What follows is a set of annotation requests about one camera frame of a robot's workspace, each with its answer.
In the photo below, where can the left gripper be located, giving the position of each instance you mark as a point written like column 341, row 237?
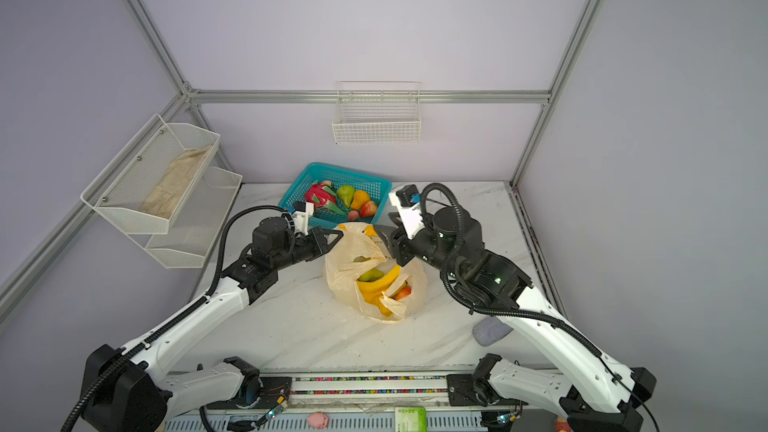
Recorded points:
column 338, row 234

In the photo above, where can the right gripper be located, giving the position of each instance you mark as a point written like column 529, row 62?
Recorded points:
column 394, row 238

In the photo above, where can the beige plastic bag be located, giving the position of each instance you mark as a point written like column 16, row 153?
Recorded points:
column 361, row 274

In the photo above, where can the green pear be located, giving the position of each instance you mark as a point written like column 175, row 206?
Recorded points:
column 372, row 275
column 346, row 194

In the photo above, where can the yellow banana bunch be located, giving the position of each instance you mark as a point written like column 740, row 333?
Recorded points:
column 373, row 292

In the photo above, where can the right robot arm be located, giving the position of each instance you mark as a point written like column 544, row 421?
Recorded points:
column 500, row 288

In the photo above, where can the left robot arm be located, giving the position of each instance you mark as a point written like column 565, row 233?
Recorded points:
column 133, row 388

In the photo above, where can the red dragon fruit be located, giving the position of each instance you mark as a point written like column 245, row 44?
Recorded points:
column 321, row 195

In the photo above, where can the orange mango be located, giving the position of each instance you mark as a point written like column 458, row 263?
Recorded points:
column 360, row 197

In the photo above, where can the grey sponge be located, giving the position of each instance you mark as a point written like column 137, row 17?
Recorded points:
column 490, row 330

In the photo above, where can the white mesh lower shelf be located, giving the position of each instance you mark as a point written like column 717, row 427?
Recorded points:
column 193, row 234

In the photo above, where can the white mesh shelf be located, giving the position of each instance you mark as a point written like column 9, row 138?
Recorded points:
column 193, row 234
column 126, row 192

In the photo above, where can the beige cloth in shelf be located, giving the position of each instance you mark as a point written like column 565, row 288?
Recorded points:
column 165, row 197

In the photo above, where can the green box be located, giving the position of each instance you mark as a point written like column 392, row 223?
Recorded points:
column 410, row 419

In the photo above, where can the pink pig toy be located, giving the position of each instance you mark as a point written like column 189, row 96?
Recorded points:
column 318, row 421

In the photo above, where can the white mesh upper shelf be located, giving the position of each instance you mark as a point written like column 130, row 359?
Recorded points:
column 126, row 192

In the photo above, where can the white wire wall basket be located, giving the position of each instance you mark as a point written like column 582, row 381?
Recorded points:
column 377, row 113

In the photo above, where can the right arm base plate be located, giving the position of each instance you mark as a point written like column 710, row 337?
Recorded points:
column 462, row 392

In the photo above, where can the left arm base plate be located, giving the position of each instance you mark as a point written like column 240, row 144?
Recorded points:
column 263, row 392

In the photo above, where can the aluminium front rail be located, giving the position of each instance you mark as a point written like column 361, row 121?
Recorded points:
column 366, row 393

